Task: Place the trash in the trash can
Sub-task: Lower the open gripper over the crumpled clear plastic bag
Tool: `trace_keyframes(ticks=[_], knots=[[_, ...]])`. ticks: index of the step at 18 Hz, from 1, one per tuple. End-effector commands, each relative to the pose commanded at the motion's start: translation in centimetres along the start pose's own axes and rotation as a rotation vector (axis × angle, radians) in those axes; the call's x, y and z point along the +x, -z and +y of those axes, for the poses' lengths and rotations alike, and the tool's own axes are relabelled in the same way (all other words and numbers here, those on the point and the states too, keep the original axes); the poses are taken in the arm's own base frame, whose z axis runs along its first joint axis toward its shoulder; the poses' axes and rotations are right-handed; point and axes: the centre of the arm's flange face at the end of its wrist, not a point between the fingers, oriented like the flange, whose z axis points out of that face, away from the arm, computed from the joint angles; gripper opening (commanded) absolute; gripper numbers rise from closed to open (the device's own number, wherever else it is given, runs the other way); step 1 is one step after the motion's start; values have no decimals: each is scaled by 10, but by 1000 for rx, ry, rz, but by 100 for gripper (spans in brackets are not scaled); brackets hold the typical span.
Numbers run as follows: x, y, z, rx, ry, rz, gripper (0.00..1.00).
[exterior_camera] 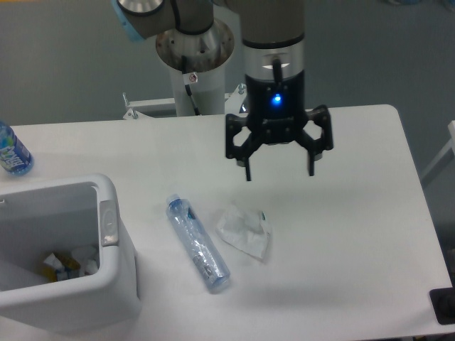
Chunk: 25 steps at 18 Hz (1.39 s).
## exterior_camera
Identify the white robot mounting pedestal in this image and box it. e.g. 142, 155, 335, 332
122, 19, 250, 121

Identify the white plastic trash can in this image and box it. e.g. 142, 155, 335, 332
1, 174, 141, 332

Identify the black object at table edge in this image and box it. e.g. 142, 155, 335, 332
429, 287, 454, 325

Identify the clear crushed plastic bottle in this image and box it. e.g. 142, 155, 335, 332
166, 194, 230, 293

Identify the black cable on pedestal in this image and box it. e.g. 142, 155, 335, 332
181, 55, 201, 117

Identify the trash pile inside can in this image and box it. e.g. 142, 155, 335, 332
41, 245, 100, 283

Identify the white frame at right edge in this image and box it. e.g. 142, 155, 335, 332
420, 121, 454, 188

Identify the white plastic bag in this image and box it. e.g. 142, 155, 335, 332
215, 204, 272, 262

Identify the blue labelled water bottle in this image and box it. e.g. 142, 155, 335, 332
1, 121, 34, 176

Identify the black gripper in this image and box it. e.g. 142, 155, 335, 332
225, 72, 334, 181

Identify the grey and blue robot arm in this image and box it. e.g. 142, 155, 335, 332
112, 1, 333, 173

